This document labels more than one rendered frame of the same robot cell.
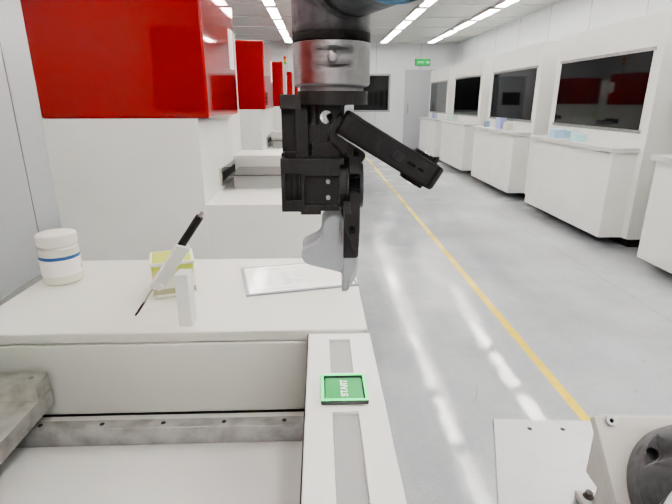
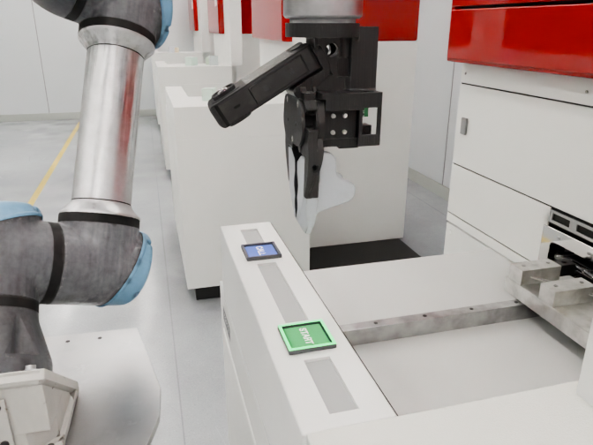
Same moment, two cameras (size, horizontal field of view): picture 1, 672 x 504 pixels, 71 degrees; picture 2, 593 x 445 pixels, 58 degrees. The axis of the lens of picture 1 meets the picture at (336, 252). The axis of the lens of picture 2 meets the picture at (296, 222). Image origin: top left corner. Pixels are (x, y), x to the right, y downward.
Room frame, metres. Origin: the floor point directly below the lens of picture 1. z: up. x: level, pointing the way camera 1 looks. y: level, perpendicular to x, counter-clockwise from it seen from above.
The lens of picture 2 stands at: (1.02, -0.15, 1.31)
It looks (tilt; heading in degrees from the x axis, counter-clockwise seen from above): 20 degrees down; 167
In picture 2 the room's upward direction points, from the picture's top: straight up
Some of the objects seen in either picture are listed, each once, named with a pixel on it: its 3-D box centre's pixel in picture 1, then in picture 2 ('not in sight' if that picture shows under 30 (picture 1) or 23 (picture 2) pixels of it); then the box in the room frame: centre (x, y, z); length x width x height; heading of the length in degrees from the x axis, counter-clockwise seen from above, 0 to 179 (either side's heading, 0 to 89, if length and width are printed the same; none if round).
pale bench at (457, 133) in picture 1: (479, 116); not in sight; (9.43, -2.78, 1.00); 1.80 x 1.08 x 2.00; 2
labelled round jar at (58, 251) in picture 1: (59, 256); not in sight; (0.85, 0.53, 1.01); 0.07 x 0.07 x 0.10
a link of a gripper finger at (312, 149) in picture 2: not in sight; (309, 153); (0.51, -0.01, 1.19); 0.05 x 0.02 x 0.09; 2
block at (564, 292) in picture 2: not in sight; (566, 291); (0.35, 0.47, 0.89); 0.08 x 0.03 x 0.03; 92
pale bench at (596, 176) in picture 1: (616, 130); not in sight; (5.04, -2.93, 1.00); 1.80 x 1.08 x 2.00; 2
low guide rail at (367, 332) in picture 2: not in sight; (447, 320); (0.30, 0.29, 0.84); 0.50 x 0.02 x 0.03; 92
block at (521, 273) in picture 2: not in sight; (535, 271); (0.27, 0.46, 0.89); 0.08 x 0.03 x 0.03; 92
